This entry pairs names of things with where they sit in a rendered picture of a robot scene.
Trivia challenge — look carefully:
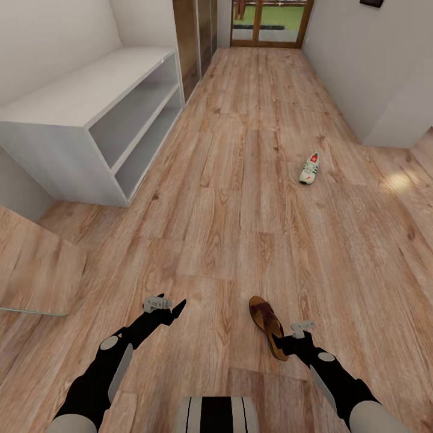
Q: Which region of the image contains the gym shoe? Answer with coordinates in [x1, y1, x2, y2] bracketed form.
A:
[299, 152, 319, 183]

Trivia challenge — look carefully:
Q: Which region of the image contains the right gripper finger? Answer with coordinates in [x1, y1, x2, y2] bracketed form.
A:
[272, 334, 282, 349]

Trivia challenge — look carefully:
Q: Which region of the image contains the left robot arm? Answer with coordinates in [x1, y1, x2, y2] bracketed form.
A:
[44, 295, 186, 433]

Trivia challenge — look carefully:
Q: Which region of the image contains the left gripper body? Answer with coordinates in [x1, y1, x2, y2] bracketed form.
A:
[137, 308, 173, 337]

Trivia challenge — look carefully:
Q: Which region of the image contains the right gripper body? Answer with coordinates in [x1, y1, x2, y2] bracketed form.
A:
[281, 331, 313, 360]

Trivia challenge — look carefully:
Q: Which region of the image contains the sandal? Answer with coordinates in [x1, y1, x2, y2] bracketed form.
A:
[249, 296, 289, 361]

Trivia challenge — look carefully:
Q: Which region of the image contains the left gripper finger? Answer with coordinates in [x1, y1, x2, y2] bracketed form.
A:
[171, 299, 186, 320]

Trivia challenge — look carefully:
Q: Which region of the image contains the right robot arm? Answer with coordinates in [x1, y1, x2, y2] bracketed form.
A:
[272, 319, 413, 433]

